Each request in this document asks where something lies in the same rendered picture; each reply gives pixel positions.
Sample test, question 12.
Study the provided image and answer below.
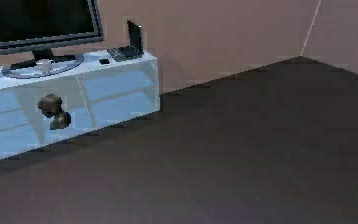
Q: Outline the black television set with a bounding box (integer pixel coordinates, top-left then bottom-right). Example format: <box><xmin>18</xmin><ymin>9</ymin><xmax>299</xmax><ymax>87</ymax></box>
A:
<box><xmin>0</xmin><ymin>0</ymin><xmax>105</xmax><ymax>80</ymax></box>

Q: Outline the black open laptop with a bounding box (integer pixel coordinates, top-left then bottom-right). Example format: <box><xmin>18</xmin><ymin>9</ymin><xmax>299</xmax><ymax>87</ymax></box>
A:
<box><xmin>106</xmin><ymin>20</ymin><xmax>145</xmax><ymax>63</ymax></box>

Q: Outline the white television stand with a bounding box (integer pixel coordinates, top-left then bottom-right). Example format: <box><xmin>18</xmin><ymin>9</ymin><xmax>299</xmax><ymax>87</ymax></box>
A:
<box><xmin>0</xmin><ymin>49</ymin><xmax>161</xmax><ymax>164</ymax></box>

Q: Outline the white cup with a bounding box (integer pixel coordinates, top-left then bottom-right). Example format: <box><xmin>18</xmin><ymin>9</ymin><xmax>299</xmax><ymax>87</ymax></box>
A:
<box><xmin>35</xmin><ymin>58</ymin><xmax>56</xmax><ymax>75</ymax></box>

